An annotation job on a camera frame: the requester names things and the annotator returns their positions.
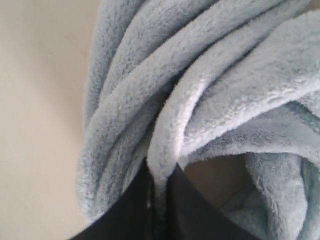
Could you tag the light blue fleece towel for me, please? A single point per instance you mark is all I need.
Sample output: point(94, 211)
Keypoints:
point(227, 89)

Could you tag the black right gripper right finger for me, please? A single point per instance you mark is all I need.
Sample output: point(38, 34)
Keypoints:
point(190, 217)

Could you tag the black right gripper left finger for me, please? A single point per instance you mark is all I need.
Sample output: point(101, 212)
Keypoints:
point(131, 217)

